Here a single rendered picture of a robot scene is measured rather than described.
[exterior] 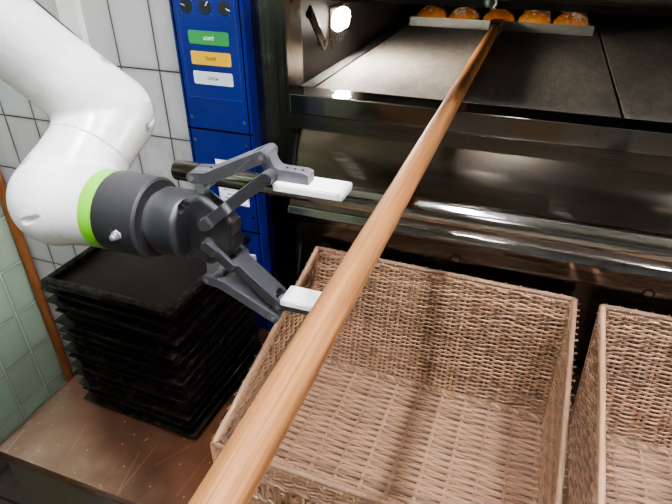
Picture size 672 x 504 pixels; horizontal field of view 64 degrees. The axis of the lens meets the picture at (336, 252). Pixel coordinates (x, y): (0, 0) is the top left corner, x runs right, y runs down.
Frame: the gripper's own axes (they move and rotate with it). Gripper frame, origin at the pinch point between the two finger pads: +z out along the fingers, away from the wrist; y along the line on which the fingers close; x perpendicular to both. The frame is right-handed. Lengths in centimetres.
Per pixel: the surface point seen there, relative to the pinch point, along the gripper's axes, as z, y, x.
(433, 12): -17, -3, -141
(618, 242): 27.9, 2.7, -16.7
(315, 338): 3.5, -1.5, 14.3
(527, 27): 12, 0, -140
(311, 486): -5.8, 47.9, -5.0
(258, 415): 2.8, -1.6, 22.5
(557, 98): 21, 1, -69
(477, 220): 12.3, 2.8, -16.8
